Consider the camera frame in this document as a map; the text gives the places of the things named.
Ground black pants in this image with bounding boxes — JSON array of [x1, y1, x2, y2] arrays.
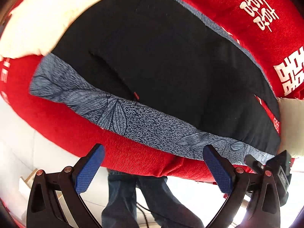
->
[[52, 0, 280, 155]]

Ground beige cushion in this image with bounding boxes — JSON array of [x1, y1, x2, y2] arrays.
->
[[278, 98, 304, 158]]

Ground person's blue jeans legs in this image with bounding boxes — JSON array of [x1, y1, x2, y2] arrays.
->
[[101, 168, 205, 228]]

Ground blue leaf-patterned cloth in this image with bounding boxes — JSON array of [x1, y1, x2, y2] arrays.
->
[[29, 0, 276, 165]]

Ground red blanket with white print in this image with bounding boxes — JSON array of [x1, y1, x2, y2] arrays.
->
[[1, 0, 303, 182]]

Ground cream white pillow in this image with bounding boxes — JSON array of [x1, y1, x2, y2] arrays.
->
[[1, 0, 101, 59]]

